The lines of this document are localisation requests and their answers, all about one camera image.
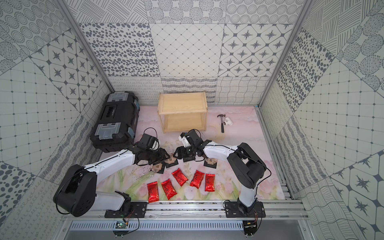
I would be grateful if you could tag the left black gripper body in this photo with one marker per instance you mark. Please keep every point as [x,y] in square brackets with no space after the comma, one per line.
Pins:
[161,155]

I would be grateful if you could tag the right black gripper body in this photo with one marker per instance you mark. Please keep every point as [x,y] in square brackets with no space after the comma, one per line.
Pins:
[188,151]

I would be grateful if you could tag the black tea bag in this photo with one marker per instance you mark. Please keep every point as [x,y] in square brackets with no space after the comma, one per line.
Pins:
[189,157]
[210,163]
[158,168]
[171,162]

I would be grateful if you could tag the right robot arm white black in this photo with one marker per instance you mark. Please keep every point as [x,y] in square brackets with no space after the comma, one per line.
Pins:
[247,166]

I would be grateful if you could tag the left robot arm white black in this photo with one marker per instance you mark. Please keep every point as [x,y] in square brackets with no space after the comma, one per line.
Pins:
[77,193]

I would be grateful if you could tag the red tea bag middle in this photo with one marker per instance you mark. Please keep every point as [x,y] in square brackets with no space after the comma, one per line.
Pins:
[180,177]

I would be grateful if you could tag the red tea bag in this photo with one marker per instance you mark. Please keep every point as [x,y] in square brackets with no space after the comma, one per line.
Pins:
[210,183]
[168,189]
[180,177]
[153,192]
[197,179]

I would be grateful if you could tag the light wooden shelf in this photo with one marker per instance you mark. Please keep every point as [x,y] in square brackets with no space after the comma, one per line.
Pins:
[183,112]

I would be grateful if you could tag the red tea bag leftmost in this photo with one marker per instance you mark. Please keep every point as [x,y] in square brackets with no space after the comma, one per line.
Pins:
[153,192]

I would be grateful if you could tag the red tea bag rightmost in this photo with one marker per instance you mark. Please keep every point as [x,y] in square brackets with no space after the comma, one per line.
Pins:
[210,183]

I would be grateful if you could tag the black plastic toolbox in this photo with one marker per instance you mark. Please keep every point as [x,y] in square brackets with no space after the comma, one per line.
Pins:
[115,128]

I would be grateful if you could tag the white pipe fitting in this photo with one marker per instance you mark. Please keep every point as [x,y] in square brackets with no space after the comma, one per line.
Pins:
[228,121]

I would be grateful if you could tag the left green circuit board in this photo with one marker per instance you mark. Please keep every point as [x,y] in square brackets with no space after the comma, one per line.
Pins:
[121,225]

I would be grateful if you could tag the right black circuit board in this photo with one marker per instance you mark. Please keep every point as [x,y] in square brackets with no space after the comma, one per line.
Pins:
[250,228]

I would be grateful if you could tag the black handled hammer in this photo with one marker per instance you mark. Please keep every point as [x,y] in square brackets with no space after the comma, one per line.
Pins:
[222,118]

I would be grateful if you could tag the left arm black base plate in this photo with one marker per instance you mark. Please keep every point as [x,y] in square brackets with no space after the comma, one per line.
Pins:
[133,209]

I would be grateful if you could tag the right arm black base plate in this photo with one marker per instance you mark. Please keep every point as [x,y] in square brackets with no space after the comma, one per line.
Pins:
[244,209]

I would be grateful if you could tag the aluminium mounting rail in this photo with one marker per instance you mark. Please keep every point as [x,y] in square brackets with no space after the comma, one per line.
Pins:
[214,210]

